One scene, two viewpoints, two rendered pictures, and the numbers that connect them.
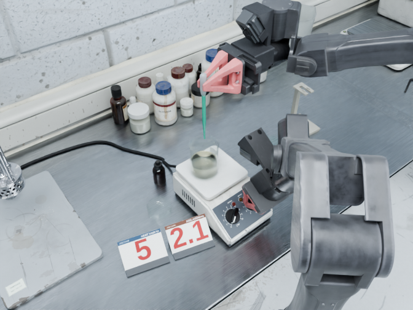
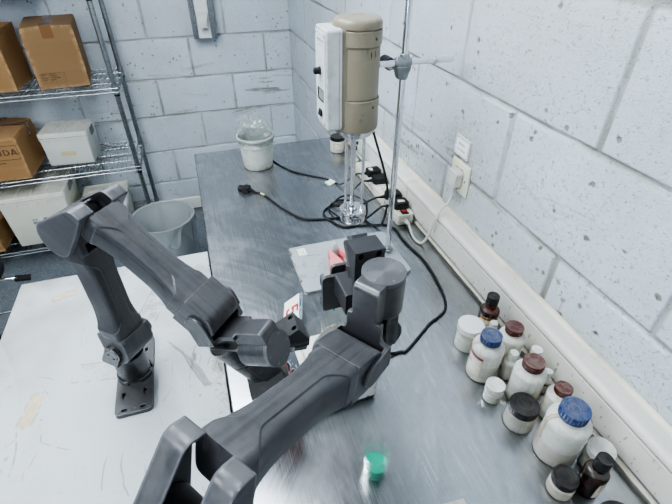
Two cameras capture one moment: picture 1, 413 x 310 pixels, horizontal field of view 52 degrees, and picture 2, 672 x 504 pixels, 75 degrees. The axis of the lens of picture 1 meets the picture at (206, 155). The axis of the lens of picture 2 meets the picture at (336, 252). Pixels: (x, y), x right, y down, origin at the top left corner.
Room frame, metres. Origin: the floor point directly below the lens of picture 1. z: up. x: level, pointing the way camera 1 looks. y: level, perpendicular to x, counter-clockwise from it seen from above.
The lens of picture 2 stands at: (0.83, -0.55, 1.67)
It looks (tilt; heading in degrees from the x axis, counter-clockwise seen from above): 37 degrees down; 110
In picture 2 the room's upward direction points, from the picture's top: straight up
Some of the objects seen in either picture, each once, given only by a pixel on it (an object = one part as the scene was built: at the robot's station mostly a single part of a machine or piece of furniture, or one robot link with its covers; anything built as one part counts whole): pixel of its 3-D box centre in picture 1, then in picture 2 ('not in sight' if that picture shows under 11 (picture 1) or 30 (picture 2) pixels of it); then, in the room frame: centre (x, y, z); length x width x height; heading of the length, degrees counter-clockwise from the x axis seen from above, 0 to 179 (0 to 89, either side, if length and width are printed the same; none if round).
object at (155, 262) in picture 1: (143, 252); (289, 310); (0.47, 0.13, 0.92); 0.09 x 0.06 x 0.04; 113
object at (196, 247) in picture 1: (190, 236); not in sight; (0.51, 0.03, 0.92); 0.09 x 0.06 x 0.04; 113
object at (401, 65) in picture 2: not in sight; (393, 61); (0.60, 0.48, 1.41); 0.25 x 0.11 x 0.05; 37
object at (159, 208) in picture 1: (159, 208); not in sight; (0.59, 0.11, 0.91); 0.06 x 0.06 x 0.02
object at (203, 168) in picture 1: (204, 159); (335, 333); (0.63, 0.00, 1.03); 0.07 x 0.06 x 0.08; 2
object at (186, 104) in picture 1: (186, 107); (493, 391); (0.94, 0.06, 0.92); 0.04 x 0.04 x 0.04
